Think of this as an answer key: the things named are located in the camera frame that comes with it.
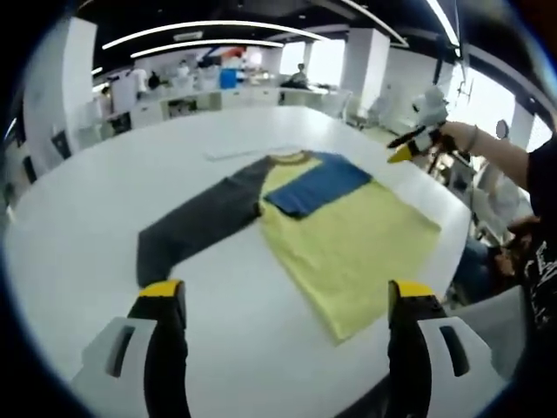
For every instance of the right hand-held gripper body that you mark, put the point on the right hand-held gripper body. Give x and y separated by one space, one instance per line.
431 111

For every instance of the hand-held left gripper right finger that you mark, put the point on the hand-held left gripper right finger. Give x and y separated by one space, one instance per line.
409 348

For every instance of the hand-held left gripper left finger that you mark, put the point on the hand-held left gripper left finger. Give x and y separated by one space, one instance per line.
167 348

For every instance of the yellow blue grey garment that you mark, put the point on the yellow blue grey garment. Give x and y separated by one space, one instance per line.
361 244

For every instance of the white template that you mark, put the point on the white template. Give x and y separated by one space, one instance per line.
230 155

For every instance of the person's right hand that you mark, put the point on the person's right hand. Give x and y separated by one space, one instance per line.
454 137

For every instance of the black tripod stand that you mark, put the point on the black tripod stand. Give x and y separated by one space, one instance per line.
465 87

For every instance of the white narrow pillar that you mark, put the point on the white narrow pillar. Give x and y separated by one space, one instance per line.
365 69

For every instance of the grey mesh chair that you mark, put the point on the grey mesh chair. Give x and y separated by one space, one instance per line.
487 335

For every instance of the person's dark shirt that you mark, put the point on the person's dark shirt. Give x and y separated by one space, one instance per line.
544 244

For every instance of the white cabinet row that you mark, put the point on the white cabinet row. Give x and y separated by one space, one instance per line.
243 99

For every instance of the blue storage bin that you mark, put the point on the blue storage bin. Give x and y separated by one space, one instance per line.
228 79

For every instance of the short ceiling light strip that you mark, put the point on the short ceiling light strip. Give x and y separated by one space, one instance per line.
209 41

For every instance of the black waste bin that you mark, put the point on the black waste bin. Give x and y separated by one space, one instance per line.
61 147

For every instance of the long ceiling light strip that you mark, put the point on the long ceiling light strip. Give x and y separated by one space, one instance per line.
209 22

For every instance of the ceiling air vent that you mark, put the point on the ceiling air vent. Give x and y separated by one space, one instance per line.
188 35

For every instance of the white square pillar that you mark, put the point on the white square pillar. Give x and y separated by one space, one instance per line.
56 87

